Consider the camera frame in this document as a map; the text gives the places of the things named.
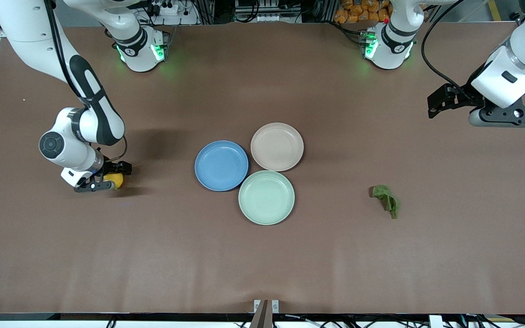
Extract yellow lemon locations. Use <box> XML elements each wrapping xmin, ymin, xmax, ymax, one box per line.
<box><xmin>103</xmin><ymin>173</ymin><xmax>124</xmax><ymax>190</ymax></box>

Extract green lettuce leaf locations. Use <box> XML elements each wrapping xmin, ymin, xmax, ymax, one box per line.
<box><xmin>372</xmin><ymin>184</ymin><xmax>401</xmax><ymax>220</ymax></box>

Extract blue plate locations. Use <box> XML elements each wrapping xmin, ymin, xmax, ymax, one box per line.
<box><xmin>194</xmin><ymin>140</ymin><xmax>249</xmax><ymax>192</ymax></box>

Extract orange snack packets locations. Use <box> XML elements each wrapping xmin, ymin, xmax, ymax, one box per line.
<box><xmin>334</xmin><ymin>0</ymin><xmax>393</xmax><ymax>24</ymax></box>

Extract light green plate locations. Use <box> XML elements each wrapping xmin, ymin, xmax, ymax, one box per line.
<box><xmin>238</xmin><ymin>170</ymin><xmax>296</xmax><ymax>226</ymax></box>

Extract beige plate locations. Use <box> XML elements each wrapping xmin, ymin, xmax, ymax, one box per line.
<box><xmin>250</xmin><ymin>123</ymin><xmax>304</xmax><ymax>172</ymax></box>

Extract white power strip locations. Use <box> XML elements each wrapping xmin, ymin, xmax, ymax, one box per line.
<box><xmin>151</xmin><ymin>0</ymin><xmax>180</xmax><ymax>16</ymax></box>

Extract camera mounting post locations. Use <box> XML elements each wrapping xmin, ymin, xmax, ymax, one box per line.
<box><xmin>250</xmin><ymin>299</ymin><xmax>280</xmax><ymax>328</ymax></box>

